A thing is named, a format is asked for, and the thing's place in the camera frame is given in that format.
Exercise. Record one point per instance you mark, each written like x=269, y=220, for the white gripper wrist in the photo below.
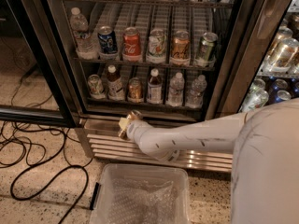
x=135, y=130

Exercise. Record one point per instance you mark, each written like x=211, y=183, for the orange soda can front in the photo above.
x=132, y=115

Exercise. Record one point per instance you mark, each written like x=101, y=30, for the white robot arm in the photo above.
x=265, y=146

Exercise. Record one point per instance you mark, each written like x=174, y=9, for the orange soda can behind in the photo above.
x=135, y=90

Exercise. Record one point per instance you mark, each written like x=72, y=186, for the green white can bottom shelf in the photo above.
x=96, y=87

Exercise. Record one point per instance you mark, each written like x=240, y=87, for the clear water bottle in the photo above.
x=176, y=89
x=196, y=94

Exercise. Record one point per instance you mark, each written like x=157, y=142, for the blue pepsi can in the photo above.
x=108, y=43

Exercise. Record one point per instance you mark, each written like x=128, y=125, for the red coca cola can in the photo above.
x=131, y=45

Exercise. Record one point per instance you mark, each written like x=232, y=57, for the clear water bottle middle shelf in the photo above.
x=80, y=29

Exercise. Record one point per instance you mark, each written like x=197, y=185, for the stainless steel fridge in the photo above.
x=98, y=119

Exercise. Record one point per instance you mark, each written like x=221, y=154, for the white green soda can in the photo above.
x=156, y=46

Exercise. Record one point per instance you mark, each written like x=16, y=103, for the orange brown soda can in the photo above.
x=180, y=48

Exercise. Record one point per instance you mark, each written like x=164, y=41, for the open glass fridge door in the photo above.
x=35, y=86

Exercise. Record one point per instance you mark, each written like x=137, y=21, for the white green can right fridge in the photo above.
x=256, y=97

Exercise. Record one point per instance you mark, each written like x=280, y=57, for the closed right fridge door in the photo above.
x=255, y=25

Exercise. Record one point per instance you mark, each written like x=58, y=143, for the blue pepsi can right fridge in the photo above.
x=280, y=96

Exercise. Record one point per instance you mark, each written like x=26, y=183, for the silver can right fridge upper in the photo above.
x=279, y=60

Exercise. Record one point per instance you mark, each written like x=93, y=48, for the brown tea bottle left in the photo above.
x=115, y=88

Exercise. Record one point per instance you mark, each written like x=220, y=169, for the dark tea bottle purple label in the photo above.
x=154, y=95

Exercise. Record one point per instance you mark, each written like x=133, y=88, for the clear plastic bin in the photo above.
x=153, y=174

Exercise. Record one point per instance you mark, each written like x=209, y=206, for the clear water bottle bottom right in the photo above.
x=196, y=94

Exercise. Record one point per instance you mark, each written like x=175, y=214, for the bubble wrap sheet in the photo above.
x=140, y=202

